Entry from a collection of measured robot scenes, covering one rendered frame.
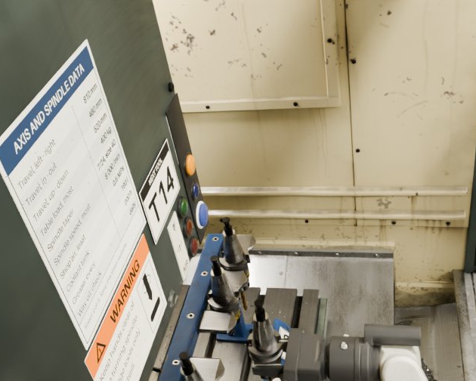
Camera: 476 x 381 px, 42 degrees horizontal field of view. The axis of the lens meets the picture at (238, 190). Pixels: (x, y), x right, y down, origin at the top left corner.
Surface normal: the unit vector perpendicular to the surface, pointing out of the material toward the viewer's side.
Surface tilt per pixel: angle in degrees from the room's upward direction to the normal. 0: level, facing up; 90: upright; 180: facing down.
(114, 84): 90
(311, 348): 1
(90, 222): 90
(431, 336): 8
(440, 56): 90
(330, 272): 24
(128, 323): 90
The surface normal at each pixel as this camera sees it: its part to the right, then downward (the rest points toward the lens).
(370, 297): -0.22, -0.46
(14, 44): 0.97, 0.00
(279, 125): -0.19, 0.62
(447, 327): -0.44, -0.75
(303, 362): -0.16, -0.79
